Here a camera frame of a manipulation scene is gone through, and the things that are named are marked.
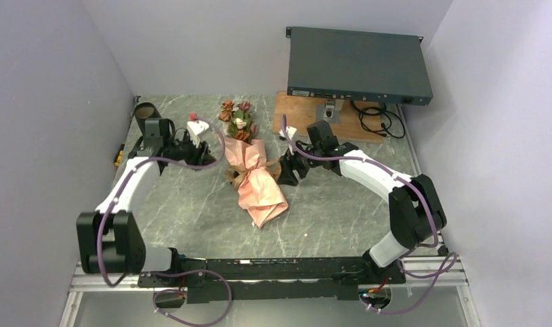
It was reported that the black cylindrical vase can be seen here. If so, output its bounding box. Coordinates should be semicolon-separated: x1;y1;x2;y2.
133;102;162;137

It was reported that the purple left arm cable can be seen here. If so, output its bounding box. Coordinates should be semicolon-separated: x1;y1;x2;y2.
96;118;233;327

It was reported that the dark grey network switch box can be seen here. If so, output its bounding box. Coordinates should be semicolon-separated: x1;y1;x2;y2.
286;27;433;106

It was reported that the metal stand bracket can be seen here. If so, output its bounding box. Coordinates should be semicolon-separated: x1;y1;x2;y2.
316;99;344;125

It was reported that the brown ribbon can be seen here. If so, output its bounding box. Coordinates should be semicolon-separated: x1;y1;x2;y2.
225;160;282;190

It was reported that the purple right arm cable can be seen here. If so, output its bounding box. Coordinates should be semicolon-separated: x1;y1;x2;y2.
281;114;459;316

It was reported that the black coiled cable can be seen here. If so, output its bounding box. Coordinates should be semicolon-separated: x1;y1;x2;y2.
350;100;406;139

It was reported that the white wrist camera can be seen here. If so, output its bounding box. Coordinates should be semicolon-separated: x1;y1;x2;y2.
186;113;210;148
279;126;297;144

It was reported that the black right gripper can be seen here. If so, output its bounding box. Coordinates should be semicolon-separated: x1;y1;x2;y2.
276;139;322;187

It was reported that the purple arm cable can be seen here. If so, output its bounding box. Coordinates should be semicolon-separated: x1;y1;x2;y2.
96;118;233;327
281;114;459;316

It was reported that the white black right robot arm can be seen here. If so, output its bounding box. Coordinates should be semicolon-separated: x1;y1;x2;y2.
279;117;446;283

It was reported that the black mounting base plate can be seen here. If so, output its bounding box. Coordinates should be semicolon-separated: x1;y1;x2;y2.
138;256;406;304

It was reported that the wooden board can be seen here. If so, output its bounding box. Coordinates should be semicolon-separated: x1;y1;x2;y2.
273;92;384;143

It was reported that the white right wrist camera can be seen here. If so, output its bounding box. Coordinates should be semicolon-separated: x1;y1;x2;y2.
279;126;297;144

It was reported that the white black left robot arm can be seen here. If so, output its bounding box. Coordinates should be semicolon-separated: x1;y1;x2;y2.
76;118;217;286

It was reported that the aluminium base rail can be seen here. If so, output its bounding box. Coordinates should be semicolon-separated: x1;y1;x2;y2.
61;253;481;326

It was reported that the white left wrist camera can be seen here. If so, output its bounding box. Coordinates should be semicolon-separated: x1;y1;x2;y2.
186;113;210;148

